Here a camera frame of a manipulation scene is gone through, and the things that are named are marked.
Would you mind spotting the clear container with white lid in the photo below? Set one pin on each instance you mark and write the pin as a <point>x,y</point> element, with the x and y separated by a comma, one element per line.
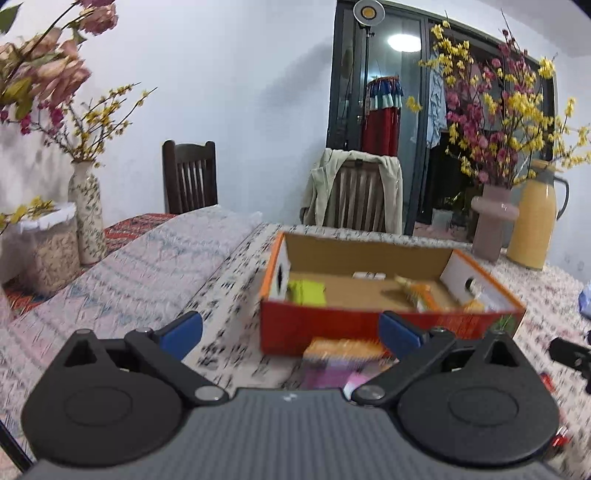
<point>51,258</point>

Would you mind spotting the red and blue hanging dress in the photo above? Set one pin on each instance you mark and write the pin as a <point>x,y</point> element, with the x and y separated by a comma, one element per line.
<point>381,124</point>

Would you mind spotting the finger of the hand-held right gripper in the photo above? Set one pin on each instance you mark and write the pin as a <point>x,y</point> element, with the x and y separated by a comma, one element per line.
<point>570,350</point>

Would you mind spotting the yellow-green snack packet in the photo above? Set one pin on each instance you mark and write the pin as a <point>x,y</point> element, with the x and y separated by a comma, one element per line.
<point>307,293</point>

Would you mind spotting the pink vase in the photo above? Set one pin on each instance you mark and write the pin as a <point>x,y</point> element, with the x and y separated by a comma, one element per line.
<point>491,226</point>

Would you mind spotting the orange and purple snack packet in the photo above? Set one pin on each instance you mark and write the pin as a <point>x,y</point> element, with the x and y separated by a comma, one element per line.
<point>341,355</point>

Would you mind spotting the dark wooden chair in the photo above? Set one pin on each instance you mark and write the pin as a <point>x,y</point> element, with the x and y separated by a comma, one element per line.
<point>189,180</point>

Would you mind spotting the chair with beige jacket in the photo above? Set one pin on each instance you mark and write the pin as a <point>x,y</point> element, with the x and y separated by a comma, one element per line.
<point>318,194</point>

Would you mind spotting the red patterned cloth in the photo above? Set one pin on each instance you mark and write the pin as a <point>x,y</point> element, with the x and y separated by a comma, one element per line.
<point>124,228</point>

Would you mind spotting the yellow blossom branches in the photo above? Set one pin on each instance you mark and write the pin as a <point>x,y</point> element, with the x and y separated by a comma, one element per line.
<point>87,138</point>

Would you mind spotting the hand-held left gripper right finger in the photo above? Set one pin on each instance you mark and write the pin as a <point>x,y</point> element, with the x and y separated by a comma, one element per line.
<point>398,334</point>

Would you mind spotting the yellow flower sprig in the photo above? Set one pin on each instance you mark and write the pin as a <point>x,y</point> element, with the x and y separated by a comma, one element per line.
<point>37,205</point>

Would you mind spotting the studio light on stand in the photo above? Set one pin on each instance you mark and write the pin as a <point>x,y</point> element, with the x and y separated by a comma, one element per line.
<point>368,10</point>

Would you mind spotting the blue plastic bag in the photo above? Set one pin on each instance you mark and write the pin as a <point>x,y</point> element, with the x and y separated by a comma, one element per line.
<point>585,302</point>

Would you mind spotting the pale zigzag patterned blanket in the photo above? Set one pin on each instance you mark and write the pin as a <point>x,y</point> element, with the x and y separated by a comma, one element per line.
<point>138,277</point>

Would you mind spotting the orange cardboard box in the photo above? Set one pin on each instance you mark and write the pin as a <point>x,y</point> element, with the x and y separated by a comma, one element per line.
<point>323,327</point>

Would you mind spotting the wooden chair with slatted back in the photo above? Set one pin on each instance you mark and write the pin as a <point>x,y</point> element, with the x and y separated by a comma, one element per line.
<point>360,194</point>

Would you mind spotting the floral patterned ceramic vase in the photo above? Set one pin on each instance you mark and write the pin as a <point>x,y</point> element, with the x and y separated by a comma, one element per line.
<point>87,217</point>

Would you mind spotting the dried pink roses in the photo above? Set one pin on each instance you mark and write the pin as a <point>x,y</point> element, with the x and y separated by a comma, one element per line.
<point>60,74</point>

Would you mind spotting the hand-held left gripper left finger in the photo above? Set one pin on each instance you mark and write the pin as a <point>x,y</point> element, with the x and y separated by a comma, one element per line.
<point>184,330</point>

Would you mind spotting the yellow thermos jug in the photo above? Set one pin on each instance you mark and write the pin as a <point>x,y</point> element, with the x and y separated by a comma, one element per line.
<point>533,221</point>

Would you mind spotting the pale blue hanging shirt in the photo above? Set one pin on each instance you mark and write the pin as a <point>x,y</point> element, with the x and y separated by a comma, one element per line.
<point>436,110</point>

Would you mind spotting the dark framed glass door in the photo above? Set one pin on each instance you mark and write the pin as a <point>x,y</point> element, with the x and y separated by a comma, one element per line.
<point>334,92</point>

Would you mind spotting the small white snack packet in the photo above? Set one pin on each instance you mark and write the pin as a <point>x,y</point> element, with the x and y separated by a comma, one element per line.
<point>369,275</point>

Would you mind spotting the pink and yellow flower bouquet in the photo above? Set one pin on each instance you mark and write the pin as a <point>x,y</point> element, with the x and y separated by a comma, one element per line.
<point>489,134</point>

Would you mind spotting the small red packet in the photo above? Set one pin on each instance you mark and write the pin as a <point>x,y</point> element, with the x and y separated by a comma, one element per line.
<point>547,381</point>

